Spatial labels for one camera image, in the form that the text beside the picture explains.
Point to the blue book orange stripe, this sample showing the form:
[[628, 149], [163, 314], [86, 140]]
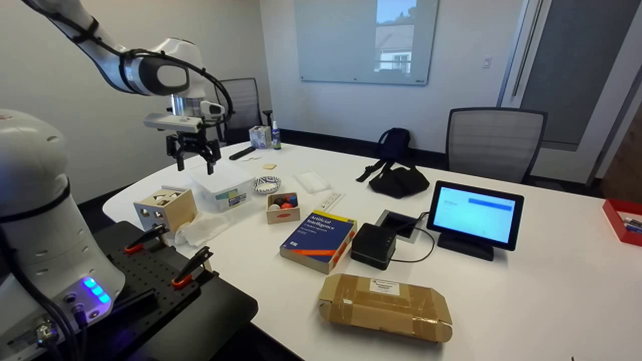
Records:
[[314, 238]]

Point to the white paper napkin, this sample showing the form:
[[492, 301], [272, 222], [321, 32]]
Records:
[[203, 232]]

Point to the dark glass door panel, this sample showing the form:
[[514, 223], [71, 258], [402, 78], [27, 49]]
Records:
[[575, 66]]

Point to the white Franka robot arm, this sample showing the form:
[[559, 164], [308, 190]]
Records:
[[42, 201]]

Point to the grey mesh chair with armrests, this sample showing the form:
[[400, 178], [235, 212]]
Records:
[[243, 101]]

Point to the glass whiteboard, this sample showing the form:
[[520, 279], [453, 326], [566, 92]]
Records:
[[334, 41]]

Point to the white plastic packet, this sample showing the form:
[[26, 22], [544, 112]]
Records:
[[312, 183]]

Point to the white paper strip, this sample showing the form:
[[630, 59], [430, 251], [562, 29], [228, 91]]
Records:
[[333, 200]]

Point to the grey mesh chair without arms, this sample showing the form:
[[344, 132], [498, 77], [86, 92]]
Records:
[[494, 143]]

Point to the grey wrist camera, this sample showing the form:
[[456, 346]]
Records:
[[174, 122]]

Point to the clear plastic container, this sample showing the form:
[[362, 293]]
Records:
[[224, 193]]

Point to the red box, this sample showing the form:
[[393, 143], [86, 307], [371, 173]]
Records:
[[623, 222]]

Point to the yellow sticky note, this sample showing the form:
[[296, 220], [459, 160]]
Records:
[[269, 167]]

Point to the white tissue box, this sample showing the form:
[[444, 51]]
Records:
[[260, 136]]

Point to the black bag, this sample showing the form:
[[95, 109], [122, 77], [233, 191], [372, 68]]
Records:
[[400, 181]]

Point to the black clamp orange tips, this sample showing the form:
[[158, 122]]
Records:
[[143, 242], [191, 268]]

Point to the black cube box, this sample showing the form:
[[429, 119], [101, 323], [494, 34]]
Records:
[[372, 248]]

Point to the brown cardboard box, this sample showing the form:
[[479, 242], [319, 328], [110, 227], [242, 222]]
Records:
[[383, 307]]

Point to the small spray bottle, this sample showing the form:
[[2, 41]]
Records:
[[276, 136]]

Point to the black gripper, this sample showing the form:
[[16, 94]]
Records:
[[194, 143]]

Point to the white tape roll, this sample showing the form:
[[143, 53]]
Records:
[[258, 186]]

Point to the black tablet on stand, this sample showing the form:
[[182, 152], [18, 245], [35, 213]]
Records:
[[475, 213]]

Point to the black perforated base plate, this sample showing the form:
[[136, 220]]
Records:
[[201, 322]]

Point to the black remote control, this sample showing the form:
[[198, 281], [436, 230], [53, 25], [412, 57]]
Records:
[[242, 152]]

